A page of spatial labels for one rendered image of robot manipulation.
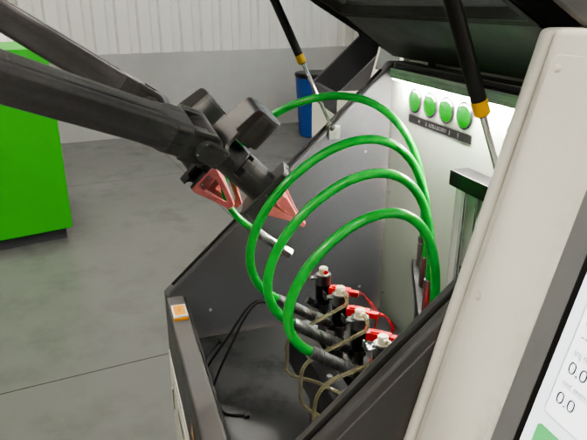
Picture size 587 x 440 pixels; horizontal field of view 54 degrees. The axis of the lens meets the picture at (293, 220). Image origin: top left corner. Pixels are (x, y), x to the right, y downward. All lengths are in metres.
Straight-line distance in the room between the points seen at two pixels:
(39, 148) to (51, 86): 3.44
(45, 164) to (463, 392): 3.75
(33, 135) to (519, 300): 3.78
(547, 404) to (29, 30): 1.00
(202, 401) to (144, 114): 0.48
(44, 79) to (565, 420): 0.66
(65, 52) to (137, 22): 6.30
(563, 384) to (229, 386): 0.80
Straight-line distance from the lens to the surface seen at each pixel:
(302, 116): 7.22
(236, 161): 0.94
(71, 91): 0.77
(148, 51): 7.47
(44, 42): 1.17
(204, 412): 1.00
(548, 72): 0.66
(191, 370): 1.10
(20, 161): 4.20
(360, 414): 0.77
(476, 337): 0.69
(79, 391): 2.76
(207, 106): 1.11
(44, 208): 4.30
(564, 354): 0.59
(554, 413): 0.61
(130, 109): 0.81
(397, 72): 1.27
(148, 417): 2.54
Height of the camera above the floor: 1.57
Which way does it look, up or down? 21 degrees down
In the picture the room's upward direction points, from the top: straight up
